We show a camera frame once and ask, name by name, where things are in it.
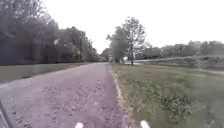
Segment dark leafy tree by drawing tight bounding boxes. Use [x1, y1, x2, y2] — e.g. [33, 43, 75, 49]
[105, 25, 130, 64]

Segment tall leafy tree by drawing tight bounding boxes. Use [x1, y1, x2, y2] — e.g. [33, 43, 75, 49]
[121, 16, 148, 66]

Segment grey gravel path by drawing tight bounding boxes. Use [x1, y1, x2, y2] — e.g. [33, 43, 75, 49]
[0, 61, 134, 128]

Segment grass field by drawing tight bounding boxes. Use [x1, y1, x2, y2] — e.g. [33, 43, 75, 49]
[109, 62, 224, 128]

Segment robot's own part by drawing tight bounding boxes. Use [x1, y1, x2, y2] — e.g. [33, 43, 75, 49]
[74, 121, 85, 128]
[139, 119, 151, 128]

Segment distant tree line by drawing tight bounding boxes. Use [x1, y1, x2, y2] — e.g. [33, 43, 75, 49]
[136, 39, 224, 61]

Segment row of trees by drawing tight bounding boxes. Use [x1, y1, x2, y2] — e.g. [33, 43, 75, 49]
[0, 0, 100, 66]

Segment grass verge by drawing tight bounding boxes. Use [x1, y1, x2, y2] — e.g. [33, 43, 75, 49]
[0, 61, 90, 84]

